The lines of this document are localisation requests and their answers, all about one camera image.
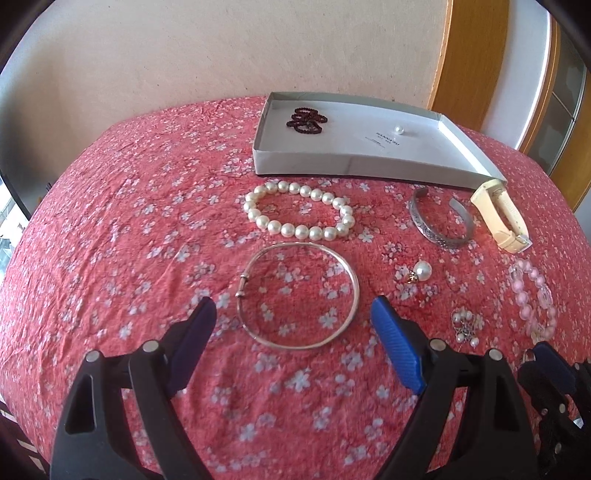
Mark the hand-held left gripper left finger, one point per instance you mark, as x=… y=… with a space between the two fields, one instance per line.
x=194 y=337

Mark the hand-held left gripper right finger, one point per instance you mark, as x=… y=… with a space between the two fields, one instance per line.
x=399 y=346

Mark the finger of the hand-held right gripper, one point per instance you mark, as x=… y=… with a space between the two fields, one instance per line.
x=556 y=367
x=535 y=387

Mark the thin silver bangle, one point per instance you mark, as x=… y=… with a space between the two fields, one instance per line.
x=241 y=291

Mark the pearl cluster earrings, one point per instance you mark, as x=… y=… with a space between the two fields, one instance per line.
x=461 y=318

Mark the pearl drop pendant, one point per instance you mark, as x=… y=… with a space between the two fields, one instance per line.
x=422 y=270

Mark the cream wrist watch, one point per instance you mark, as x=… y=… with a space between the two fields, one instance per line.
x=503 y=226

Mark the shallow white cardboard box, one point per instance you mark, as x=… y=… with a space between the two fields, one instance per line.
x=351 y=134

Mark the red floral tablecloth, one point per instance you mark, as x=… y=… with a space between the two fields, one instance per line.
x=138 y=230

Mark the loose white pearl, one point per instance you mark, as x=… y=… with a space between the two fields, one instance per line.
x=398 y=130

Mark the window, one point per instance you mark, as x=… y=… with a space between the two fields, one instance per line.
x=5 y=217

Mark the wooden framed glass door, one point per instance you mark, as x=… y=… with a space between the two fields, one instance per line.
x=561 y=115

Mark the wooden door panel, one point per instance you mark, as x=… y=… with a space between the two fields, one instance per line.
x=466 y=69

